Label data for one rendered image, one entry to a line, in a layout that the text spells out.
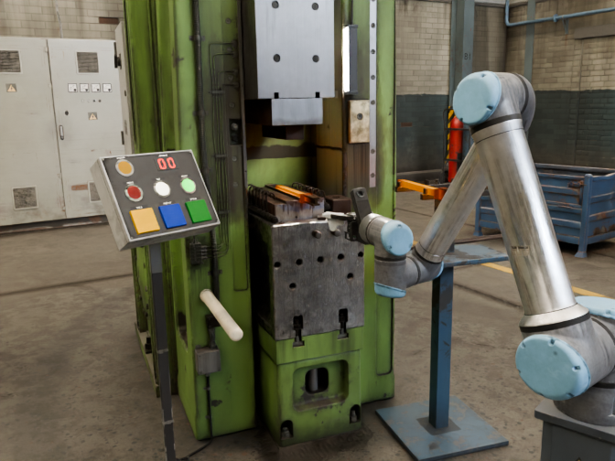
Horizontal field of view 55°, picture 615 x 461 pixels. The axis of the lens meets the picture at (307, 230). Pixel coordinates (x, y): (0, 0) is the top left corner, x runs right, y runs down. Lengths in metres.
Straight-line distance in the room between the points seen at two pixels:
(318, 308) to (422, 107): 8.22
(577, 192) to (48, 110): 5.47
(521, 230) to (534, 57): 9.94
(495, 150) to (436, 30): 9.20
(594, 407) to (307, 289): 1.11
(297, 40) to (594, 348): 1.42
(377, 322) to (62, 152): 5.23
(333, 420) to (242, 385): 0.40
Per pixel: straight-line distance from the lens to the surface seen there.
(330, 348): 2.39
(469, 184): 1.61
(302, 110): 2.22
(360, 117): 2.45
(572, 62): 10.78
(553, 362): 1.37
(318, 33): 2.26
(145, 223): 1.85
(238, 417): 2.60
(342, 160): 2.46
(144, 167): 1.95
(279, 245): 2.18
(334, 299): 2.32
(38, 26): 7.95
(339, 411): 2.53
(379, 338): 2.73
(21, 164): 7.24
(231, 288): 2.38
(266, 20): 2.19
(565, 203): 5.66
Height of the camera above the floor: 1.35
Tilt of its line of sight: 12 degrees down
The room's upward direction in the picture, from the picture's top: 1 degrees counter-clockwise
